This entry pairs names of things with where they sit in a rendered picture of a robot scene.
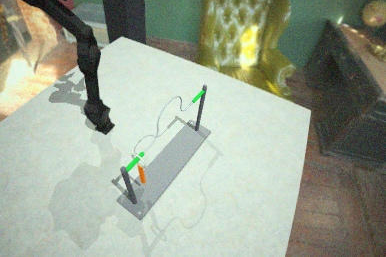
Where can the orange handle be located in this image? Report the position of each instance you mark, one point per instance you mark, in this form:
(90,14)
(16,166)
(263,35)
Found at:
(140,167)

